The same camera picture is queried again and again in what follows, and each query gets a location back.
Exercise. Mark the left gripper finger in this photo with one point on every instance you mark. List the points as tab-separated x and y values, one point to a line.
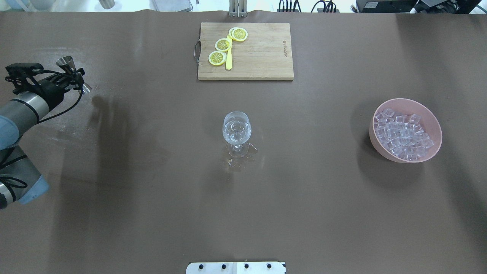
67	73
73	84

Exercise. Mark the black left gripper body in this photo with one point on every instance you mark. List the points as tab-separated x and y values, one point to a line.
50	92

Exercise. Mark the steel double jigger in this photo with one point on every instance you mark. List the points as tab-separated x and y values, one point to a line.
68	66

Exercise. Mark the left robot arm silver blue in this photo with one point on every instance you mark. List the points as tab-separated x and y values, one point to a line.
38	91

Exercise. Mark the clear wine glass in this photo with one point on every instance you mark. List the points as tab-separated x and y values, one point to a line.
237	131

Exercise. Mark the pile of ice cubes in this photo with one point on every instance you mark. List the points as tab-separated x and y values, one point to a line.
402	135

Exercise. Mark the lemon slice middle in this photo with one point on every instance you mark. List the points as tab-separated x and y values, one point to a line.
223	44

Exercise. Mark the bamboo cutting board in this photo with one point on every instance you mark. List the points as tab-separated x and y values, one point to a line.
266	54

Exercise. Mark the pink bowl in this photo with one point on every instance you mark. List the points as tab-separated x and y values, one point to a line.
429	122

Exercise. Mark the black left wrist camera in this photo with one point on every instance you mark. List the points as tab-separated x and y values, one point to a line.
24	71

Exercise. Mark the aluminium frame post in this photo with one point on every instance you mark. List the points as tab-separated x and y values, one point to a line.
238	8

